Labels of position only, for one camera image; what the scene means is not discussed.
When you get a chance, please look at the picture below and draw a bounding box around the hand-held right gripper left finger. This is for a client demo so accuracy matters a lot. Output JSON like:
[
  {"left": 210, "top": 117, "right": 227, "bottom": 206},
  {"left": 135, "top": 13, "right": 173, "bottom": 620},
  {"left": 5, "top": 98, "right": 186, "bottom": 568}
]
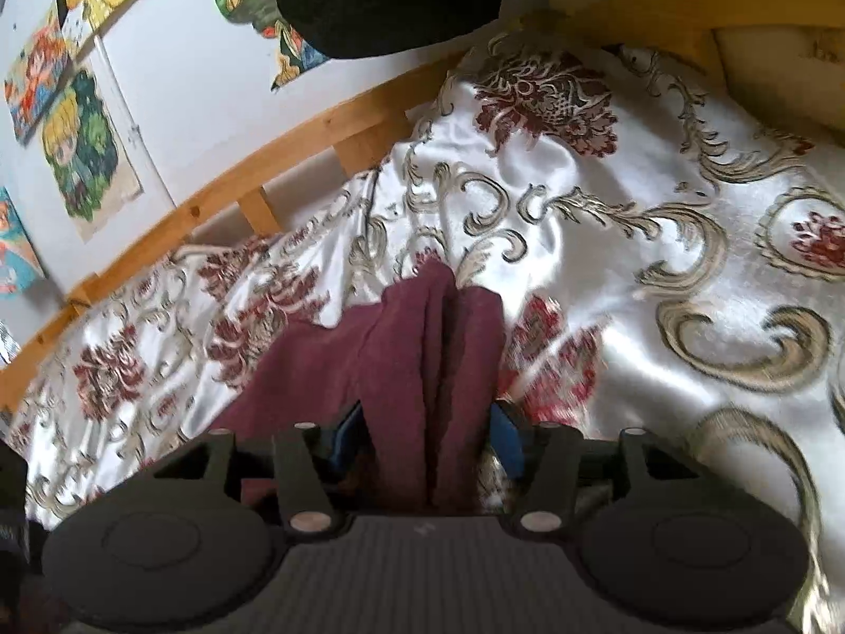
[{"left": 154, "top": 402, "right": 366, "bottom": 537}]

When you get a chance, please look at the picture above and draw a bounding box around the white floral bedspread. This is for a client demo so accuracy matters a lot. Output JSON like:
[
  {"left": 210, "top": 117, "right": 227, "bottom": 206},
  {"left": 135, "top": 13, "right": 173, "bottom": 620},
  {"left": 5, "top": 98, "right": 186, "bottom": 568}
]
[{"left": 0, "top": 33, "right": 845, "bottom": 634}]

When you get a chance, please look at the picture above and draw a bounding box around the orange figure wall poster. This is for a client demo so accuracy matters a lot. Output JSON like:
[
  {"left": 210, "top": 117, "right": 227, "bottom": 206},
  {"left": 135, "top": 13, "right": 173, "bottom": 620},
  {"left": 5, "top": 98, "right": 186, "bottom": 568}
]
[{"left": 3, "top": 12, "right": 75, "bottom": 146}]

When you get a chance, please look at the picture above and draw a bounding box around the blue orange wall poster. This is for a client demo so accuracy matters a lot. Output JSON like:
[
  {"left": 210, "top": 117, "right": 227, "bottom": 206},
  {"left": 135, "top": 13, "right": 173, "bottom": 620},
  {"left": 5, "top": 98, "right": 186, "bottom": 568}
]
[{"left": 0, "top": 185, "right": 47, "bottom": 300}]

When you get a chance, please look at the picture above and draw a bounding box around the blond figure wall poster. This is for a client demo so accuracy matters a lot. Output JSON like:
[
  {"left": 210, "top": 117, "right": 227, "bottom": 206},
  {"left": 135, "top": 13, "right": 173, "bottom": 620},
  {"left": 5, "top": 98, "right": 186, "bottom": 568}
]
[{"left": 40, "top": 68, "right": 144, "bottom": 243}]

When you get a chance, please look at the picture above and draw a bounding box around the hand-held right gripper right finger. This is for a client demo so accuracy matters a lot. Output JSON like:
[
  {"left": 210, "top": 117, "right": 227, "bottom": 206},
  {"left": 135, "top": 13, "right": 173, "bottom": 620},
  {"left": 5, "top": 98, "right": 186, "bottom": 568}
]
[{"left": 490, "top": 402, "right": 705, "bottom": 536}]

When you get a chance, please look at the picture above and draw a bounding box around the dark cloth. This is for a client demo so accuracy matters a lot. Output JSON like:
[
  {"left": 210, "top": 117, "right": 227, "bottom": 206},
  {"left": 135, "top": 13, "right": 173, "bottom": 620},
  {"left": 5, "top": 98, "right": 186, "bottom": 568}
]
[{"left": 267, "top": 0, "right": 522, "bottom": 60}]

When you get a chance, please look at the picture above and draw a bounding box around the maroon garment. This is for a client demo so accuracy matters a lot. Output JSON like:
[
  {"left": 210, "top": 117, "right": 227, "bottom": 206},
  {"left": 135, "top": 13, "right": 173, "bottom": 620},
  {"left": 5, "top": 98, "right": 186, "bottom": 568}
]
[{"left": 211, "top": 257, "right": 509, "bottom": 516}]

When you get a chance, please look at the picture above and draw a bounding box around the wooden bed frame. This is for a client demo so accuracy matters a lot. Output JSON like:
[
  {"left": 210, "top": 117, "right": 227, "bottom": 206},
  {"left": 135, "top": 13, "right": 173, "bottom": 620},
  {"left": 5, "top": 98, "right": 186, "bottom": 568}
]
[{"left": 0, "top": 0, "right": 845, "bottom": 404}]

